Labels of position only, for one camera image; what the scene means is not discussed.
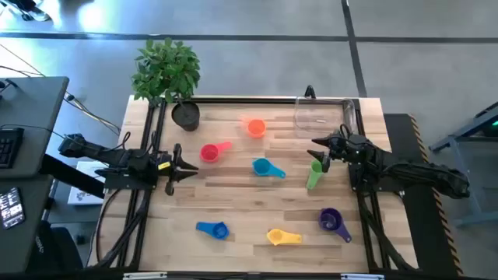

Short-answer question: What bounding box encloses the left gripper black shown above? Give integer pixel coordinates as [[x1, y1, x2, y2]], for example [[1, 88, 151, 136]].
[[155, 143, 200, 196]]

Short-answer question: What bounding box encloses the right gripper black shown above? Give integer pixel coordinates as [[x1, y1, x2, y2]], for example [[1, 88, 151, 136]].
[[306, 132, 371, 173]]

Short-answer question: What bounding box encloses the green measuring cup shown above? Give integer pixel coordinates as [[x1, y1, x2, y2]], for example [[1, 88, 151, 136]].
[[305, 159, 326, 191]]

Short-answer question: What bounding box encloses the red measuring cup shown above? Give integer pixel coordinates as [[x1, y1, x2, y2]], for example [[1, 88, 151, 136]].
[[199, 141, 233, 163]]

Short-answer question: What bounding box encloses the teal measuring cup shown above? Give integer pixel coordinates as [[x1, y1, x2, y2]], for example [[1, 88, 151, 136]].
[[251, 157, 287, 180]]

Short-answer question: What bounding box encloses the blue measuring cup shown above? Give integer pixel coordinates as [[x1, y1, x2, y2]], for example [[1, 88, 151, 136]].
[[195, 221, 230, 241]]

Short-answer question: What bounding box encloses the orange measuring cup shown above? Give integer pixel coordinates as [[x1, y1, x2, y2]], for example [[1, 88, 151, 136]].
[[240, 115, 268, 139]]

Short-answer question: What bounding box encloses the purple measuring cup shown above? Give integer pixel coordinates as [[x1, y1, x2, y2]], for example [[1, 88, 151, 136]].
[[317, 208, 353, 244]]

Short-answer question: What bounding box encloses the yellow measuring cup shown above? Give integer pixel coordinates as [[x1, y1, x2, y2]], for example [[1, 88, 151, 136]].
[[266, 228, 303, 247]]

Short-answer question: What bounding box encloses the clear plastic basket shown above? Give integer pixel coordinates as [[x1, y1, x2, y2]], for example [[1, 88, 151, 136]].
[[293, 96, 357, 140]]

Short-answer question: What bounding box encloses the green potted plant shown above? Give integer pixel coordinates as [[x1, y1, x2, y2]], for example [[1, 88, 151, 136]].
[[131, 37, 202, 132]]

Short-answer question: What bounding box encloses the white paper box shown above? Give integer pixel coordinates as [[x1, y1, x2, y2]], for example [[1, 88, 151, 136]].
[[68, 160, 107, 206]]

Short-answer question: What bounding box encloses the black desk support beam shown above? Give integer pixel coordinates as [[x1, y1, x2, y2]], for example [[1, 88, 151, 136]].
[[38, 153, 106, 199]]

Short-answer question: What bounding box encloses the black hazard-striped mat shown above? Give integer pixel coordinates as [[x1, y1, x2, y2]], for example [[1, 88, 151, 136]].
[[383, 113, 464, 277]]

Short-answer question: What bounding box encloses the black office chair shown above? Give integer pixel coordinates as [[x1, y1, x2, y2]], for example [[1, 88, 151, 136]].
[[25, 221, 85, 273]]

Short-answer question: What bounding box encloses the grey desk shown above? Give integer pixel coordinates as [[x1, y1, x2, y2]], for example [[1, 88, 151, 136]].
[[0, 173, 54, 275], [0, 76, 70, 179]]

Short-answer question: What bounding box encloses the black keyboard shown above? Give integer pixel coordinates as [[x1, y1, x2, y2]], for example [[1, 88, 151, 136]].
[[0, 127, 25, 170]]

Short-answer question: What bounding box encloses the black smartphone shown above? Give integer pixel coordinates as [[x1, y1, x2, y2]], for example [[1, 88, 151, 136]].
[[0, 187, 26, 230]]

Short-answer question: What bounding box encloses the black grey equipment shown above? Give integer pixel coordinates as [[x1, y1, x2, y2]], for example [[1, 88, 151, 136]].
[[0, 0, 52, 23]]

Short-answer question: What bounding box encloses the black floor cable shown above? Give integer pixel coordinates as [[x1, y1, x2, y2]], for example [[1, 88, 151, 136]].
[[64, 91, 122, 136]]

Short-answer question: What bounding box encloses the silver bracket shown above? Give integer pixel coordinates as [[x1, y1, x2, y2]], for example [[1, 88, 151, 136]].
[[123, 271, 168, 280], [341, 273, 385, 280]]

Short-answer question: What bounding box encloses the blue-grey metal table frame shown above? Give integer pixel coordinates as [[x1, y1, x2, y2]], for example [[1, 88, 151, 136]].
[[430, 101, 498, 229]]

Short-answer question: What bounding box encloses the black keyboard cable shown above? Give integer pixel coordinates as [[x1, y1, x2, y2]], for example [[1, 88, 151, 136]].
[[0, 123, 73, 145]]

